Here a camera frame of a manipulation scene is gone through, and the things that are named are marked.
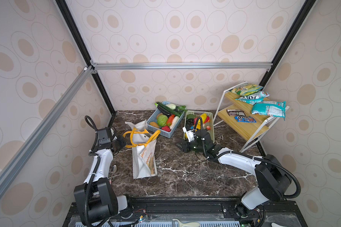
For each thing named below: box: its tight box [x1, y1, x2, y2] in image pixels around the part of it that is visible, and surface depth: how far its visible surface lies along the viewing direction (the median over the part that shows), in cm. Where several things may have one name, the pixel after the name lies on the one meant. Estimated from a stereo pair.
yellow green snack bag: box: [229, 83, 264, 97], surface depth 79 cm
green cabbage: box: [156, 114, 169, 127], surface depth 105 cm
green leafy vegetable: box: [175, 105, 188, 112], surface depth 112 cm
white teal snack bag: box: [235, 90, 270, 105], surface depth 78 cm
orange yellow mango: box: [149, 121, 160, 129], surface depth 106 cm
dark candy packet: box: [226, 109, 246, 116], surface depth 98 cm
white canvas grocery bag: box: [122, 119, 161, 180], surface depth 83 cm
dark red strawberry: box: [161, 125, 171, 132], surface depth 105 cm
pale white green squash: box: [165, 103, 177, 110], surface depth 114 cm
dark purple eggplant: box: [157, 104, 172, 118], surface depth 112 cm
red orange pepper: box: [166, 113, 176, 127], surface depth 107 cm
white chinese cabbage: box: [169, 115, 180, 130], surface depth 108 cm
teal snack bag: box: [251, 100, 287, 121], surface depth 73 cm
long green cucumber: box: [156, 101, 181, 117], surface depth 112 cm
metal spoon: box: [109, 164, 117, 181], surface depth 89 cm
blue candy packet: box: [234, 115, 257, 124], surface depth 94 cm
